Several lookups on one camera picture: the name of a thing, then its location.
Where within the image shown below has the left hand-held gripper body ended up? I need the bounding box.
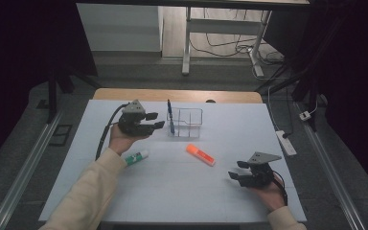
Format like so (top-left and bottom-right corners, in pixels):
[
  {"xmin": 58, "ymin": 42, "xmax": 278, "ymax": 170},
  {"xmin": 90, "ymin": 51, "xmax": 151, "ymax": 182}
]
[{"xmin": 118, "ymin": 99, "xmax": 156, "ymax": 137}]

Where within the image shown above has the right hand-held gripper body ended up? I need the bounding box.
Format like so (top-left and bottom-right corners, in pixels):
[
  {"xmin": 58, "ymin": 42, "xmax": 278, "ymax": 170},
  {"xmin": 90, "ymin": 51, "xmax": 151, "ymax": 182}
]
[{"xmin": 239, "ymin": 151, "xmax": 283, "ymax": 189}]

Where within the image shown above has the blue pen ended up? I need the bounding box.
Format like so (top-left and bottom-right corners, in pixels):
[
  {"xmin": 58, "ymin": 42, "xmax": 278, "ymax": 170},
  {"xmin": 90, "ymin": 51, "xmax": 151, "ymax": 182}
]
[{"xmin": 167, "ymin": 99, "xmax": 176, "ymax": 135}]

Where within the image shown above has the clear plastic pen holder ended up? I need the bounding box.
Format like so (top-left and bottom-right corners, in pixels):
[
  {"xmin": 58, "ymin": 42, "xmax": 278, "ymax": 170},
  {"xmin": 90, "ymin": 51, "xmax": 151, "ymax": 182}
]
[{"xmin": 166, "ymin": 107, "xmax": 204, "ymax": 139}]

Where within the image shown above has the green and white glue stick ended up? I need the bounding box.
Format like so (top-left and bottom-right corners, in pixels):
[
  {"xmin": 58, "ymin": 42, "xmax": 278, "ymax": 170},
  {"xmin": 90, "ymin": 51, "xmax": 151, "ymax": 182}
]
[{"xmin": 123, "ymin": 149, "xmax": 150, "ymax": 167}]

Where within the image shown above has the orange highlighter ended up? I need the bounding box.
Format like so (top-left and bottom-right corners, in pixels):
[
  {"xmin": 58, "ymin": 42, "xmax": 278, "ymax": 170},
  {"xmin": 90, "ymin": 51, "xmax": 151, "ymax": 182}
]
[{"xmin": 185, "ymin": 143, "xmax": 217, "ymax": 167}]

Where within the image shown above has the person's left hand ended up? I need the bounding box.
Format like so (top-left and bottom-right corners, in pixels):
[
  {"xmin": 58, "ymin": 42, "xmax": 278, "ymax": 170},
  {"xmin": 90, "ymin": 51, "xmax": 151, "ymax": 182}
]
[{"xmin": 108, "ymin": 123, "xmax": 150, "ymax": 157}]

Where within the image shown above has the person's right hand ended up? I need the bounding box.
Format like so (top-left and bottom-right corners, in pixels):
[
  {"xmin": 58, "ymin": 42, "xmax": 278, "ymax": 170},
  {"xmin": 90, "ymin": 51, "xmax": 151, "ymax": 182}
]
[{"xmin": 249, "ymin": 177, "xmax": 286, "ymax": 214}]

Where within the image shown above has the white power strip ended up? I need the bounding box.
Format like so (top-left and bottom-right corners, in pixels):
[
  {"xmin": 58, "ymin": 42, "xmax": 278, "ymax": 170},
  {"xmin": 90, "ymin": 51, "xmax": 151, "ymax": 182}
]
[{"xmin": 275, "ymin": 129, "xmax": 298, "ymax": 157}]

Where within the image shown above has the white table cover sheet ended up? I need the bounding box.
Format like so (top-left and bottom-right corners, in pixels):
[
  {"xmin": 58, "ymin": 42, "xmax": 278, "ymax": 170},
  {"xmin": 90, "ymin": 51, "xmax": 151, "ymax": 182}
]
[{"xmin": 37, "ymin": 99, "xmax": 308, "ymax": 223}]

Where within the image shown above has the black metal stand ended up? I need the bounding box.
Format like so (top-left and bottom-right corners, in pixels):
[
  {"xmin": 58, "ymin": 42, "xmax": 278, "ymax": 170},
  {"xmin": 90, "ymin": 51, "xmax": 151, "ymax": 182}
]
[
  {"xmin": 255, "ymin": 63, "xmax": 321, "ymax": 132},
  {"xmin": 46, "ymin": 63, "xmax": 102, "ymax": 125}
]

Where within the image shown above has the white cabinet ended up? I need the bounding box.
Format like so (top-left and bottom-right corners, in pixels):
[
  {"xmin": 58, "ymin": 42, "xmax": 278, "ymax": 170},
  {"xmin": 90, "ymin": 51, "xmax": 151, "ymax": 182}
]
[{"xmin": 76, "ymin": 3, "xmax": 164, "ymax": 53}]

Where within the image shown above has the left hand-held gripper black cable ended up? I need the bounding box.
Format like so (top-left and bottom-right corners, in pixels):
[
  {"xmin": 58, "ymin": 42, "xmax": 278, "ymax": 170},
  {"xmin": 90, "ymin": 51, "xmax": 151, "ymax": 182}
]
[{"xmin": 95, "ymin": 103, "xmax": 130, "ymax": 161}]

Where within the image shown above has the hand-held gripper black cable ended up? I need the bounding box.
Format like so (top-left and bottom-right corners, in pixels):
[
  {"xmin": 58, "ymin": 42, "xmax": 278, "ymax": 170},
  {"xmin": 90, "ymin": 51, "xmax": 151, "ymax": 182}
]
[
  {"xmin": 95, "ymin": 103, "xmax": 130, "ymax": 161},
  {"xmin": 271, "ymin": 171, "xmax": 289, "ymax": 207}
]

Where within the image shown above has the right hand-held gripper black cable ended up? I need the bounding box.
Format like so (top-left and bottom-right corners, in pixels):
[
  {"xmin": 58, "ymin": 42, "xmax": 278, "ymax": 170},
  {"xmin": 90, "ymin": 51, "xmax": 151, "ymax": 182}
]
[{"xmin": 271, "ymin": 171, "xmax": 289, "ymax": 207}]

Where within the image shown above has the aluminium floor rail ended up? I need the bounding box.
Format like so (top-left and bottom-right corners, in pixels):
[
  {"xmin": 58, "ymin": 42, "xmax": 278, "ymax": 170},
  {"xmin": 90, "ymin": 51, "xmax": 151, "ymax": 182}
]
[
  {"xmin": 295, "ymin": 102, "xmax": 367, "ymax": 230},
  {"xmin": 0, "ymin": 109, "xmax": 65, "ymax": 230}
]

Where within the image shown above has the black floor socket frame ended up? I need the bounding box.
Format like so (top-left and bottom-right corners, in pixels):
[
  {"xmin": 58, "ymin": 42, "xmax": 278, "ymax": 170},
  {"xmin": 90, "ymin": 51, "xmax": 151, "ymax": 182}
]
[{"xmin": 48, "ymin": 124, "xmax": 73, "ymax": 148}]

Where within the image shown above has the black floor cable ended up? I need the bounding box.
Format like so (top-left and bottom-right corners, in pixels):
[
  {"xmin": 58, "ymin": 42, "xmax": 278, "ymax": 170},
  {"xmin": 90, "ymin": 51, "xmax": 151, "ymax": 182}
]
[{"xmin": 190, "ymin": 8, "xmax": 261, "ymax": 59}]

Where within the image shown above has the white metal desk frame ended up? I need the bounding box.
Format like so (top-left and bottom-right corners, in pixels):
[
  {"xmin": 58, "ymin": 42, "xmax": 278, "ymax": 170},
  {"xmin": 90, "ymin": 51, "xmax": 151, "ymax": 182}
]
[{"xmin": 181, "ymin": 6, "xmax": 273, "ymax": 78}]

